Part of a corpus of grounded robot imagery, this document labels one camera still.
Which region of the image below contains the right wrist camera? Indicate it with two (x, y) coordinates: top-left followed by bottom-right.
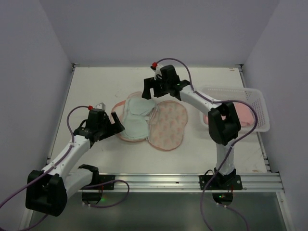
(150, 63), (164, 80)

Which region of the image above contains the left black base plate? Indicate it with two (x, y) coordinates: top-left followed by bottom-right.
(81, 174), (116, 191)

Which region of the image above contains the mint green bra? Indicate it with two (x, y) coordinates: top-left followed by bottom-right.
(121, 97), (156, 141)

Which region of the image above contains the white plastic basket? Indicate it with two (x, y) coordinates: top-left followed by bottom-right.
(200, 86), (270, 133)

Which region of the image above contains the pink bra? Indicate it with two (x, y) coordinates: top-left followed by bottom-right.
(199, 103), (254, 128)

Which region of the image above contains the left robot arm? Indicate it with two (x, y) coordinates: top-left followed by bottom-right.
(26, 108), (125, 217)

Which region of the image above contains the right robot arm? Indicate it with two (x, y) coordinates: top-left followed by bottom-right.
(142, 63), (241, 176)

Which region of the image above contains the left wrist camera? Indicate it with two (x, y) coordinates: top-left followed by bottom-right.
(95, 103), (105, 110)

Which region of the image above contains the aluminium mounting rail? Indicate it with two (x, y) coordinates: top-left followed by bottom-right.
(64, 172), (284, 193)

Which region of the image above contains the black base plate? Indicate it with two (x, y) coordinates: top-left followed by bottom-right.
(81, 174), (116, 191)
(198, 169), (243, 191)

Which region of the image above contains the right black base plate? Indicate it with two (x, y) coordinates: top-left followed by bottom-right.
(198, 169), (243, 191)

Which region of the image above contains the pink patterned mesh laundry bag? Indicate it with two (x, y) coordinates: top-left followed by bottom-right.
(111, 92), (188, 151)

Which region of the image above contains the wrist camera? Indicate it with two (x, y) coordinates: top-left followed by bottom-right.
(150, 63), (164, 80)
(95, 103), (105, 110)

